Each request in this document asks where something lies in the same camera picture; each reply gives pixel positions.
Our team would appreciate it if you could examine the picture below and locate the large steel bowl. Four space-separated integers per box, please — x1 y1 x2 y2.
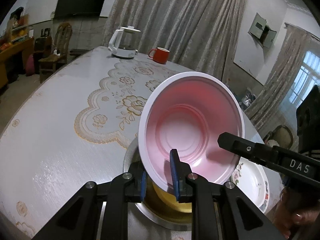
123 138 192 231

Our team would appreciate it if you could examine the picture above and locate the window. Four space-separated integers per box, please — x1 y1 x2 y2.
289 51 320 108

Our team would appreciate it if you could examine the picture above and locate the white glass kettle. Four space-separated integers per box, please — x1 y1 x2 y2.
108 25 141 59

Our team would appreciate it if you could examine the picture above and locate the red mug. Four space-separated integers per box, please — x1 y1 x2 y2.
148 47 170 64

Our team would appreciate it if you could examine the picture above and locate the wooden chair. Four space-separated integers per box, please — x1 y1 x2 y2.
39 22 73 83

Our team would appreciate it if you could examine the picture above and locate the window curtain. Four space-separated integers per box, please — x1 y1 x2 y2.
245 24 312 131

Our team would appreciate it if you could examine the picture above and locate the white floral plate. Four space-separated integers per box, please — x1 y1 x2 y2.
230 158 270 213

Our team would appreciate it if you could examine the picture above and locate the red plastic bowl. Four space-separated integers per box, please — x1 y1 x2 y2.
138 72 245 192

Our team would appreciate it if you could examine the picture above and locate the lace floral table mat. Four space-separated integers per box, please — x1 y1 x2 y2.
74 60 178 148

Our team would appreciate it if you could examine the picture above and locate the yellow bowl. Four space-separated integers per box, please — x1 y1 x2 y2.
152 182 192 213

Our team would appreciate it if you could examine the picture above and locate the wooden shelf cabinet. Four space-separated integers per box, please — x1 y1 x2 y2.
0 7 34 88

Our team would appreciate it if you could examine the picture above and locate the person's right hand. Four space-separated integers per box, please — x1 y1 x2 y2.
271 188 319 239

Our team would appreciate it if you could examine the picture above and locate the cushioned armchair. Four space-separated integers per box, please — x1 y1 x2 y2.
263 125 293 150

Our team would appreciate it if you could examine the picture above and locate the beige curtain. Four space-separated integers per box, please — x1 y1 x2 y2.
103 0 247 81

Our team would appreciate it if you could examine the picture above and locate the open wall electrical box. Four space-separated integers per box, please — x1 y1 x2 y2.
248 13 277 48

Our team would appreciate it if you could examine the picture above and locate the black wall television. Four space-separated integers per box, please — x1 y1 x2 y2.
54 0 105 20

